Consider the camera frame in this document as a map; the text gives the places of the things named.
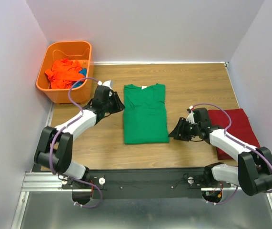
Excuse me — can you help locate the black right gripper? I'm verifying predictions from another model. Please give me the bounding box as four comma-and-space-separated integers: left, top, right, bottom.
168, 116, 200, 142

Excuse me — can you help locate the green t-shirt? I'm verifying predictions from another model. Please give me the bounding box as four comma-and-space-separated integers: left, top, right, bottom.
123, 83, 170, 145

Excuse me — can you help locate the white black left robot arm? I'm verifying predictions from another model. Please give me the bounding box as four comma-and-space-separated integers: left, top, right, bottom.
34, 85, 125, 188

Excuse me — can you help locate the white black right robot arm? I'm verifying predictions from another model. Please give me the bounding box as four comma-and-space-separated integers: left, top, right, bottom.
169, 106, 272, 196

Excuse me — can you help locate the blue t-shirt in basket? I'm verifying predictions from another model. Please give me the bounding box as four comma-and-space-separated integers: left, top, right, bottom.
72, 68, 87, 88

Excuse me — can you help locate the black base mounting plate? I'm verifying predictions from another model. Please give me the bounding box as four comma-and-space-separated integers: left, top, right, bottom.
62, 167, 230, 204

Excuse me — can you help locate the orange t-shirt in basket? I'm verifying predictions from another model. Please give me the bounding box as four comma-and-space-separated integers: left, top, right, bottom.
45, 59, 84, 90

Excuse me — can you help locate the folded dark red t-shirt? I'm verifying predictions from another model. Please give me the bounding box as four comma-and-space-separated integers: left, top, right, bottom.
208, 108, 260, 147

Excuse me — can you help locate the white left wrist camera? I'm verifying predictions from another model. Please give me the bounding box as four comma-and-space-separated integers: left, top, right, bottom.
97, 80, 113, 89

